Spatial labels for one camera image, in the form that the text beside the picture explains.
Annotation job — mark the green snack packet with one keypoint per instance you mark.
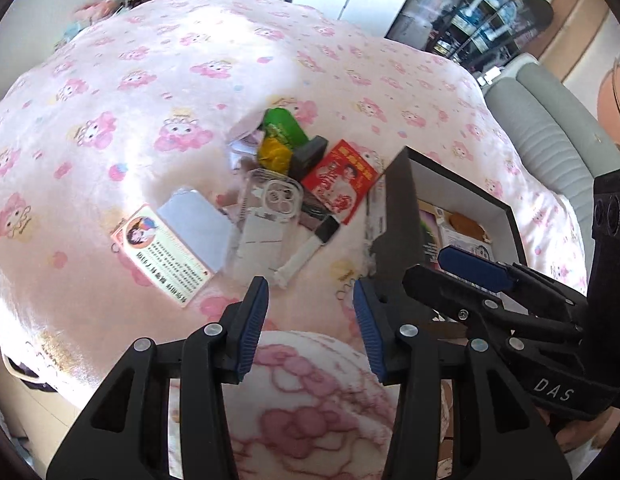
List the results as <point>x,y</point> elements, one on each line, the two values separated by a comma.
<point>285,127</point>

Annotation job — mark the pale blue card sleeve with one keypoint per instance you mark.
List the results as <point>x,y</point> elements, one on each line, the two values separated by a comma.
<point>195,225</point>

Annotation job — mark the person's leg in pink pyjamas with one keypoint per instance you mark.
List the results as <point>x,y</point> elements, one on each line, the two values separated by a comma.
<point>310,410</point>

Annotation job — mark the pink cartoon printed blanket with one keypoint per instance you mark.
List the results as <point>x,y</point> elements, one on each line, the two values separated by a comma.
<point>140,110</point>

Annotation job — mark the pink plush toy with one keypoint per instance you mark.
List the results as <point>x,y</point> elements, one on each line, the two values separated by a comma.
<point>92,10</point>

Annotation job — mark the grey padded headboard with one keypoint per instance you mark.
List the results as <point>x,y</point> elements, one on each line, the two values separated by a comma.
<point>550,125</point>

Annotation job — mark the clear phone case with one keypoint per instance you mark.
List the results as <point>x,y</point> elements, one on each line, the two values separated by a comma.
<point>270,195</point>

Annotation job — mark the pink bordered cartoon card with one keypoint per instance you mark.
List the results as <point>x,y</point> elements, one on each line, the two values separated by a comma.
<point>165,265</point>

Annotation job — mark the black cardboard box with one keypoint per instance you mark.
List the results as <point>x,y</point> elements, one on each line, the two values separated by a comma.
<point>397,220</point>

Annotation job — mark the brown flat pouch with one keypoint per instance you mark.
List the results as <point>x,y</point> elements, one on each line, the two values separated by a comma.
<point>470,224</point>

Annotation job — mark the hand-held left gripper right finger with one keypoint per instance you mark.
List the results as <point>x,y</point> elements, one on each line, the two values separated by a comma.
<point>367,332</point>

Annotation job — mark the dark glass display cabinet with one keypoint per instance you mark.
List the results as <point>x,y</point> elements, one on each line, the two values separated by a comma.
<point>440,10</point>

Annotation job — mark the person's right hand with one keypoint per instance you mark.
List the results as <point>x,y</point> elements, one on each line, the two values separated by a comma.
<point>572,435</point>

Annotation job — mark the small black box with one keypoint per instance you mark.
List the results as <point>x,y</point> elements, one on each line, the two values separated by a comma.
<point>307,157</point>

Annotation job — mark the white cartoon card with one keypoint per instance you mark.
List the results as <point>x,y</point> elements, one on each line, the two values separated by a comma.
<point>465,249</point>

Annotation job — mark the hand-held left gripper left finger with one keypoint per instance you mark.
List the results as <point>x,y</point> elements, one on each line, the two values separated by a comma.
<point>252,330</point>

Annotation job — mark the rainbow print black carton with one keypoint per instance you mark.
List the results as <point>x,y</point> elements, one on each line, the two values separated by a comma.
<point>429,240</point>

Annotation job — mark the small white carton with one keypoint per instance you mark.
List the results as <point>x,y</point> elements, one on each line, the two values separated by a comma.
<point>245,132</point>

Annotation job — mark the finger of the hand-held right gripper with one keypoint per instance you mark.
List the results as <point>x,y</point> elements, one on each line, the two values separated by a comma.
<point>440,290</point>
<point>470,265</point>

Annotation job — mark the red printed packet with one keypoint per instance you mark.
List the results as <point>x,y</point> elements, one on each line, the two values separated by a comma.
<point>340,180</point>

